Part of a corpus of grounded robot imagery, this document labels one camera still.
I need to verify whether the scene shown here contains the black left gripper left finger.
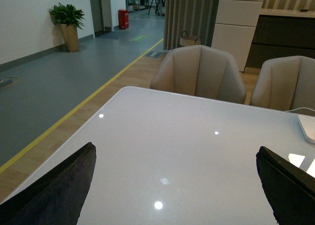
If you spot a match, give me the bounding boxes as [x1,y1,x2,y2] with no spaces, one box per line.
[0,142,96,225]

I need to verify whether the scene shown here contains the white cabinet column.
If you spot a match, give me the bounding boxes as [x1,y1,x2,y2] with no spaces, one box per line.
[211,0,264,72]

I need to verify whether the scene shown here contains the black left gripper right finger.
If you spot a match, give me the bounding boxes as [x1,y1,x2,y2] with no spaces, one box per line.
[256,146,315,225]

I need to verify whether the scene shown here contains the woven basket with handles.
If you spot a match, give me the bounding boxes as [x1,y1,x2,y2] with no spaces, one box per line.
[179,31,202,47]

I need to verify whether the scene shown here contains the white flat box device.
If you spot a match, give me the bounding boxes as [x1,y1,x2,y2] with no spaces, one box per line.
[298,115,315,143]

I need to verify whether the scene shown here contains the beige chair left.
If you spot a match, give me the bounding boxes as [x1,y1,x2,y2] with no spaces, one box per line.
[150,45,247,104]

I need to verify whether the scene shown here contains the beige chair right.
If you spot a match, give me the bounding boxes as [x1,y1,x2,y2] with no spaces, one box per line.
[250,56,315,116]

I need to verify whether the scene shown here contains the distant desk with legs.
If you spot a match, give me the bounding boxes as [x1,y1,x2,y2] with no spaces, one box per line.
[146,0,166,16]

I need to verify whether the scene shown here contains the red cabinet box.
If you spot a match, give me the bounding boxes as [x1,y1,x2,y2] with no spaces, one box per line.
[118,9,129,30]

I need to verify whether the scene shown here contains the dark counter cabinet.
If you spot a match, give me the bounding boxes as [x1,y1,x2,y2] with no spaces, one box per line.
[246,9,315,68]

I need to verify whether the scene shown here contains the green potted plant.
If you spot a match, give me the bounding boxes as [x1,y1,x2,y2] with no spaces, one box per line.
[49,2,85,29]

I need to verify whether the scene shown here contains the beige chair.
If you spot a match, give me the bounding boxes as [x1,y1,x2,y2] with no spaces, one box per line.
[250,56,315,116]
[150,45,247,104]

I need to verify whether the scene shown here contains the grey curtain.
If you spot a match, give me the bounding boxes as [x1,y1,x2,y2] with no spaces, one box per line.
[163,0,219,50]

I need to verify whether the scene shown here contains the white cable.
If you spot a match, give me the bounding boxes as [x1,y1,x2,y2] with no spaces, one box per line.
[284,107,315,112]

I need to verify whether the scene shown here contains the tan tall plant pot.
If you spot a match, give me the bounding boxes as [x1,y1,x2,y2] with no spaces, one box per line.
[61,24,79,52]

